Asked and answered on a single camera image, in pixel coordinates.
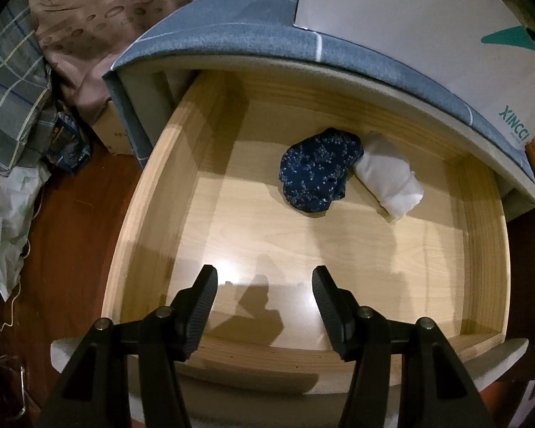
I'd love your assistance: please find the brown cardboard box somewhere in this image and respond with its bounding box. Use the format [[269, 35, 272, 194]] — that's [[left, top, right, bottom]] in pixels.
[[89, 98, 137, 157]]

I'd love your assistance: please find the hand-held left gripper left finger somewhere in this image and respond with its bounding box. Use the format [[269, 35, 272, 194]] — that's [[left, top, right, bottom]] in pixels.
[[38, 264, 219, 428]]

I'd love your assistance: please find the brown patterned blanket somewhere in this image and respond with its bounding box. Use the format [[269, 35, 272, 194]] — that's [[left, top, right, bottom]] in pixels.
[[27, 0, 306, 121]]

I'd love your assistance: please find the white rolled underwear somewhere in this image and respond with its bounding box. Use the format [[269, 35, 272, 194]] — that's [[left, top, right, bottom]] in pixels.
[[354, 131, 425, 223]]

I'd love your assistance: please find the metal wire hanger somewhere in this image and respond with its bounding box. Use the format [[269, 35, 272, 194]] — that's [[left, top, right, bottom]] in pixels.
[[0, 354, 27, 424]]

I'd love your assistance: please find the blue packet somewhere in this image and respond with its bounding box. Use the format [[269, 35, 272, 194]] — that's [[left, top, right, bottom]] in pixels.
[[45, 109, 92, 177]]

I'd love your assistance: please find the plaid cloth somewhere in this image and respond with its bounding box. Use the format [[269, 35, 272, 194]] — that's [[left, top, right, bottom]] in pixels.
[[0, 0, 61, 174]]

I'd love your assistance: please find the wooden drawer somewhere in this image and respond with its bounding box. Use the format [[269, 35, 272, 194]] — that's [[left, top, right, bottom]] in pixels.
[[49, 69, 530, 428]]

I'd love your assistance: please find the white cardboard box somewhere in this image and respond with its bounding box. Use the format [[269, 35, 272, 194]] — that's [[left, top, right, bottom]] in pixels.
[[293, 0, 535, 150]]

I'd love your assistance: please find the white printed cloth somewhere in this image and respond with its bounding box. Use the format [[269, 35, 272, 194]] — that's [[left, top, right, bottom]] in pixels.
[[0, 160, 52, 301]]

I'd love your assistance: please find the navy floral underwear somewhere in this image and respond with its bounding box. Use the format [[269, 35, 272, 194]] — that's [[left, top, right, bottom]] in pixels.
[[279, 127, 365, 215]]

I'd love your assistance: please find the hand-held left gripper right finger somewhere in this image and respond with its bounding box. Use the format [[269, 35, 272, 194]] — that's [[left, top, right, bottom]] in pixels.
[[311, 265, 486, 428]]

